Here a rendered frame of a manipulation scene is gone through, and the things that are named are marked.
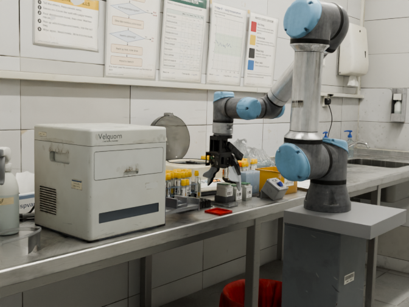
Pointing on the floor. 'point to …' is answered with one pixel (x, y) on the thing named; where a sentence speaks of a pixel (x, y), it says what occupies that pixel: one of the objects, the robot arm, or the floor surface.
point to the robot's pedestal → (322, 268)
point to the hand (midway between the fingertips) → (224, 188)
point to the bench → (397, 168)
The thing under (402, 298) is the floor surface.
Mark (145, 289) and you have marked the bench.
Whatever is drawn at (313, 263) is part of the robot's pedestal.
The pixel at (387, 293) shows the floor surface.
